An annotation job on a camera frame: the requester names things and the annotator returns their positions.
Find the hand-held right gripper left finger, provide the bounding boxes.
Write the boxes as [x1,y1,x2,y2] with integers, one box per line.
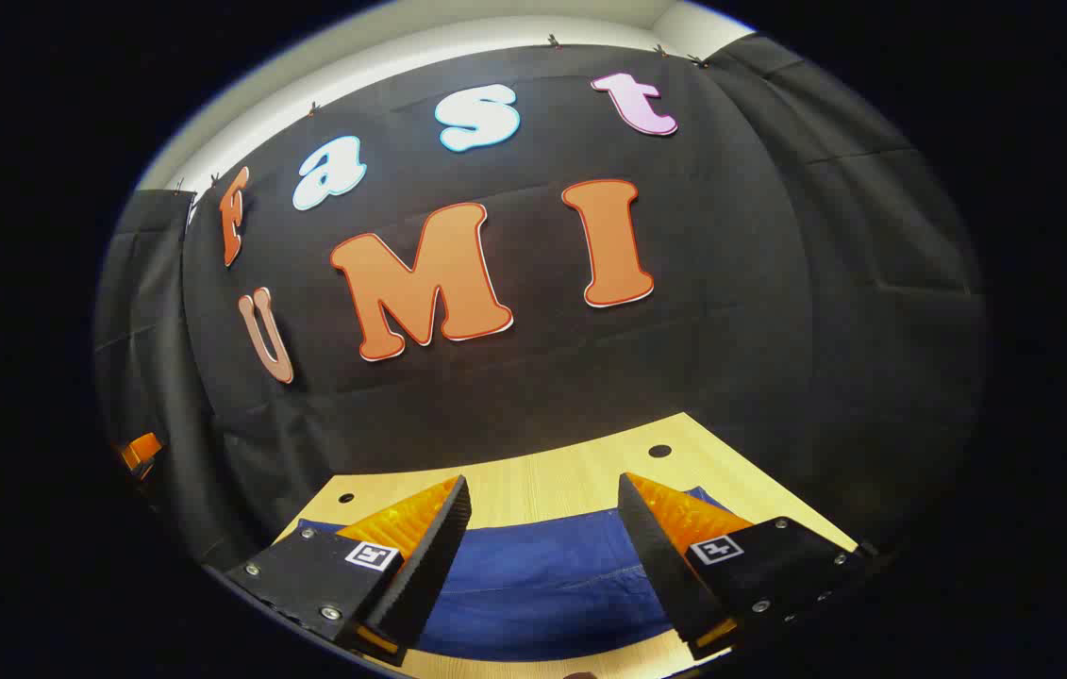
[226,474,475,668]

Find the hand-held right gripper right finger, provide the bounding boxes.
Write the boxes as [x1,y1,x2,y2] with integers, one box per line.
[616,472,875,661]

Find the black backdrop cloth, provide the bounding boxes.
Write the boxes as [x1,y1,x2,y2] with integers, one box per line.
[94,33,992,571]

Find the blue jeans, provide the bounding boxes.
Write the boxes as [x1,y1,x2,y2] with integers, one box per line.
[295,486,753,662]

